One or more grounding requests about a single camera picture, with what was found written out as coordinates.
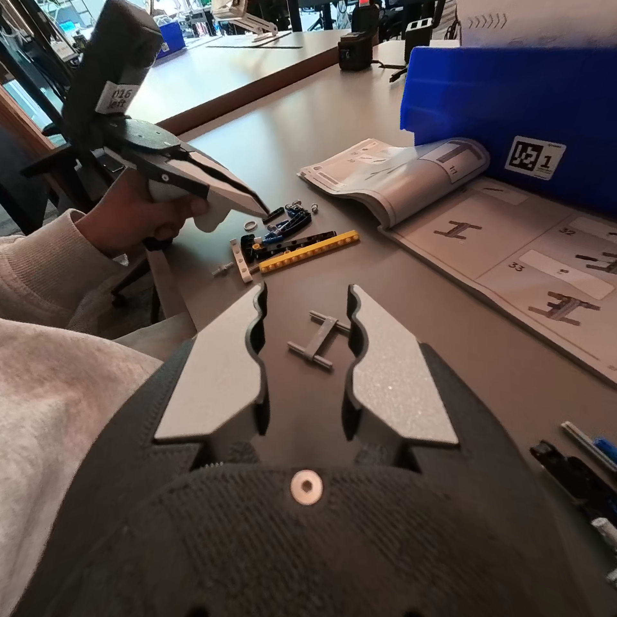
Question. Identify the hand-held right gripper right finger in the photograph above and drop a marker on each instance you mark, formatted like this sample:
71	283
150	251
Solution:
395	385

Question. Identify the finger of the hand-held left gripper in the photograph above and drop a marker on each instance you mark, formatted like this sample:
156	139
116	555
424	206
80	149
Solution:
212	163
226	193

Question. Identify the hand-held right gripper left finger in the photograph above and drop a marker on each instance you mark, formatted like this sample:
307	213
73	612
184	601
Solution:
217	376

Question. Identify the short black lego beam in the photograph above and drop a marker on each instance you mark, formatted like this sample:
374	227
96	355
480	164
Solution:
273	214

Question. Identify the pile of small lego pins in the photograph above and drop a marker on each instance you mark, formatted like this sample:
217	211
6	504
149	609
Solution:
267	236

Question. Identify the grey H-shaped lego assembly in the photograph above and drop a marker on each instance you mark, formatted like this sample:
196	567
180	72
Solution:
320	337

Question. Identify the person's left forearm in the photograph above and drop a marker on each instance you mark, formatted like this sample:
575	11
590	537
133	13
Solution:
38	270

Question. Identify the white lego beam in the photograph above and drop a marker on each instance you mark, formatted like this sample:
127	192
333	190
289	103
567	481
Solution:
241	262

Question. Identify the black curved lego panel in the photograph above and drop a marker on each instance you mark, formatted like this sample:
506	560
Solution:
296	221

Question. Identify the light grey lego pin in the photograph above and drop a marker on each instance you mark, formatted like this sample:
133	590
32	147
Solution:
220	270

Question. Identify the long black lego beam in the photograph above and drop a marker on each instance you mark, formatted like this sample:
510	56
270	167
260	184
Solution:
308	240

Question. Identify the long yellow lego beam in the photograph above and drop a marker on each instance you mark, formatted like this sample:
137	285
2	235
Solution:
308	250

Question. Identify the lego instruction booklet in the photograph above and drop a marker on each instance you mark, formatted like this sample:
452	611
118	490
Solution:
482	231

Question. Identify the black and white lego assembly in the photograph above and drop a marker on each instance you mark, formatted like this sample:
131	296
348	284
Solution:
573	482

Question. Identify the person's left hand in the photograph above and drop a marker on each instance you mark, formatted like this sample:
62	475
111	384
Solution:
125	217

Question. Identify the small blue storage bin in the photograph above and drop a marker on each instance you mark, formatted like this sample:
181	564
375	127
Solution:
171	41

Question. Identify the white desk stand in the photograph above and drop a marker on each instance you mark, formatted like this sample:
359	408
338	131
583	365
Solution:
246	19

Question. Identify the person's grey sweatshirt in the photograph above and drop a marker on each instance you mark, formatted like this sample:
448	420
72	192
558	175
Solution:
62	458

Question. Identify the black battery charger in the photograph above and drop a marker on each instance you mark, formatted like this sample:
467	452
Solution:
356	50

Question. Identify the black and white device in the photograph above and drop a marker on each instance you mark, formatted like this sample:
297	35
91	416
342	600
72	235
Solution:
418	41

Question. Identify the blue plastic bin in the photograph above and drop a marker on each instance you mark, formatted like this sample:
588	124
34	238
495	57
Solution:
482	96

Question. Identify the white cardboard box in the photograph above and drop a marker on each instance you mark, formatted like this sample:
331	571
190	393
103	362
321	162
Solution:
540	24

